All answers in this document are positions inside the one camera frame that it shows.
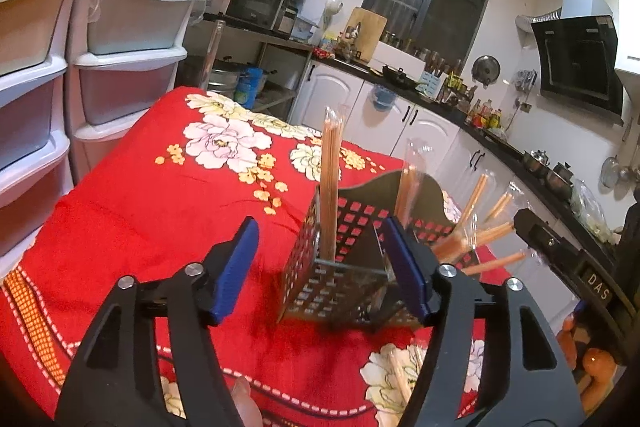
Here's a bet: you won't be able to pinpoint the pile of chopsticks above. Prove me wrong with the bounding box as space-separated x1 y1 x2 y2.
385 344 426 408

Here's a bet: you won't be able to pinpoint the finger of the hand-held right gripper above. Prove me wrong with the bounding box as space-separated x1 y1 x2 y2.
514 208 583 290

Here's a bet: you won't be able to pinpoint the black wok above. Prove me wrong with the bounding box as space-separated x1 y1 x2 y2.
382 64 421 90

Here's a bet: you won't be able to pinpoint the steel cooking pot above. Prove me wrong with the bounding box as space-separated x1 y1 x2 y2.
545 162 576 200

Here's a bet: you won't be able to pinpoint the row of condiment bottles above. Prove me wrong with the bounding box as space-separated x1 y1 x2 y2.
445 74 503 130

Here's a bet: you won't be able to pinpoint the blue hanging bag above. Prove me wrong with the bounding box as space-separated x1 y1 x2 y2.
370 84 398 112

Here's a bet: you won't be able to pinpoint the grey perforated utensil holder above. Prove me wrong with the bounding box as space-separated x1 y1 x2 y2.
277 169 476 328

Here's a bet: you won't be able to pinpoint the steel steamer pot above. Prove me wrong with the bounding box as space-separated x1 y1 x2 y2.
207 57 253 95

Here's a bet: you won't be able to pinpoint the hanging metal utensils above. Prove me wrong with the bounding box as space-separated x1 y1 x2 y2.
515 69 538 95

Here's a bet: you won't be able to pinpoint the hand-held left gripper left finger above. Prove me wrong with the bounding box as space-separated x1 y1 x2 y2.
54 216 261 427

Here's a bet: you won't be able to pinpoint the black range hood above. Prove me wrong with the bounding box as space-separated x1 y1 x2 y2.
517 0 628 125

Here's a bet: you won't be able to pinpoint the steel pot lid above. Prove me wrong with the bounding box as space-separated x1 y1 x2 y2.
472 55 501 85

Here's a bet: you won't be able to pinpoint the hanging metal strainer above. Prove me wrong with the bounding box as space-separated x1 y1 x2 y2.
600 152 636 190

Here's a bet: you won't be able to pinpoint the blue knife holder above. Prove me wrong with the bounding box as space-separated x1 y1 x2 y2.
417 69 448 100

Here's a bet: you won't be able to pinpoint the metal shelf rack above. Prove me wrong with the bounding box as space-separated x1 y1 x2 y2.
200 19 313 118

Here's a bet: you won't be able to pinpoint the wooden cutting board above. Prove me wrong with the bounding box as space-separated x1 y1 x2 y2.
342 7 388 62

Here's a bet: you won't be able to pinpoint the plastic drawer tower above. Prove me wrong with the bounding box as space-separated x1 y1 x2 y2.
0 0 86 280
67 0 211 188

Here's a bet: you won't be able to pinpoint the white kitchen cabinets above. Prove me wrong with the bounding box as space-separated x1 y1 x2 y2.
290 59 586 308

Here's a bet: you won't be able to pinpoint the row of spice jars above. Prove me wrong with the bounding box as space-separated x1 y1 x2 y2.
379 31 426 58

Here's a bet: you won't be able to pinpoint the clear plastic bag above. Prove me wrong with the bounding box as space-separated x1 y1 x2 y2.
570 179 613 243

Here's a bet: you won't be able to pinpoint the person's right hand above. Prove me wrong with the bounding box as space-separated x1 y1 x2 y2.
555 314 619 414

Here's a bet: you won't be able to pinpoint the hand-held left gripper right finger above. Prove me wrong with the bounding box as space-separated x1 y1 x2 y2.
380 217 586 427

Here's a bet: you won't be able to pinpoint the red floral tablecloth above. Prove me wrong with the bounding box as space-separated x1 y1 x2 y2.
0 87 506 427

